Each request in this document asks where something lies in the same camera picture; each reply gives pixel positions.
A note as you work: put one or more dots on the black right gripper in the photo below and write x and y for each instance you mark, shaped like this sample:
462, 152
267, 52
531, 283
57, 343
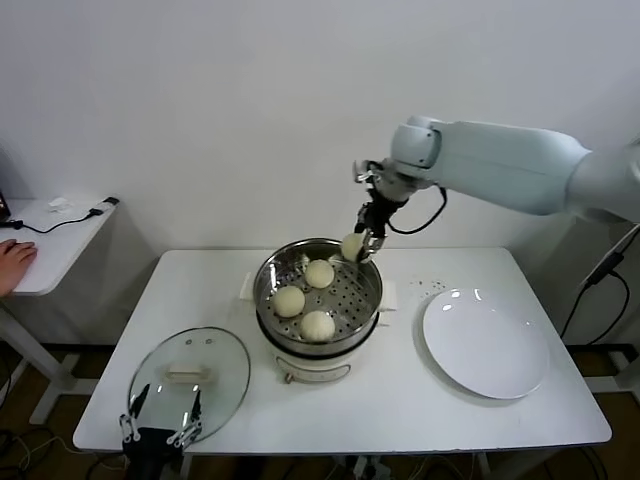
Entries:
377, 212

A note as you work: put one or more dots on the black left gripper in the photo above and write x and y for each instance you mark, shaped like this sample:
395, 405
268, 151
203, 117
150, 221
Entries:
150, 439

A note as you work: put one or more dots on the white round plate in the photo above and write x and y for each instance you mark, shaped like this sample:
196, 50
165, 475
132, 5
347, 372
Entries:
480, 345

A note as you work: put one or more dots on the white side desk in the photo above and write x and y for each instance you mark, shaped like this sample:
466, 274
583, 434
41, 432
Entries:
60, 250

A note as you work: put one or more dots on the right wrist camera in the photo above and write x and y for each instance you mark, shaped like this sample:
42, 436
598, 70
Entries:
361, 170

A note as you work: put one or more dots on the glass pot lid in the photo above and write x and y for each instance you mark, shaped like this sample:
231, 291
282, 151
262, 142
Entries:
220, 370

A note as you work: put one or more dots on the white steamed baozi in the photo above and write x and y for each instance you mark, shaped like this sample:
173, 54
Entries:
289, 301
351, 246
317, 326
319, 274

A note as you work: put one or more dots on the small white desk object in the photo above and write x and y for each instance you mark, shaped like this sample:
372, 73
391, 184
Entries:
59, 205

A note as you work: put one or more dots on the stainless steel steamer basket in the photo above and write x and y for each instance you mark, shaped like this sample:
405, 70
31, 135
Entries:
350, 300

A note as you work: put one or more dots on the person's bare hand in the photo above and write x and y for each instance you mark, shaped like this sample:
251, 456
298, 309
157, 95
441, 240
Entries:
12, 265

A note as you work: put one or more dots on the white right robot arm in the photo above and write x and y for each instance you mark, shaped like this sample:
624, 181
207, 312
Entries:
500, 160

